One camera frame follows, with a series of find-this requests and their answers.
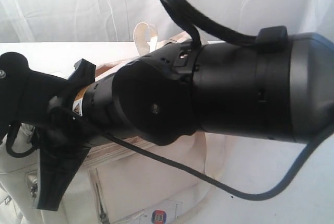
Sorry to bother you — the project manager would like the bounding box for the cream canvas duffel bag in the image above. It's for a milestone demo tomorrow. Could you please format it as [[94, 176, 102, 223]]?
[[1, 22, 226, 223]]

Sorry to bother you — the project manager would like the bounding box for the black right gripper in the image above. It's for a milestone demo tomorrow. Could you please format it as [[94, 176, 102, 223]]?
[[6, 59, 110, 211]]

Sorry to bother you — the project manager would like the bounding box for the white paper tag sheet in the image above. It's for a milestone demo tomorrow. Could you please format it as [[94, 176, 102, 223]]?
[[124, 199, 183, 224]]

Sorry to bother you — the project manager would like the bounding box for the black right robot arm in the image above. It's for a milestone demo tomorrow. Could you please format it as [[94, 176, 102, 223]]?
[[1, 29, 333, 211]]

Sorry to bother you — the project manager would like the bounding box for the white backdrop curtain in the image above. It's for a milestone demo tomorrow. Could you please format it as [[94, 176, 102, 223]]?
[[1, 0, 333, 42]]

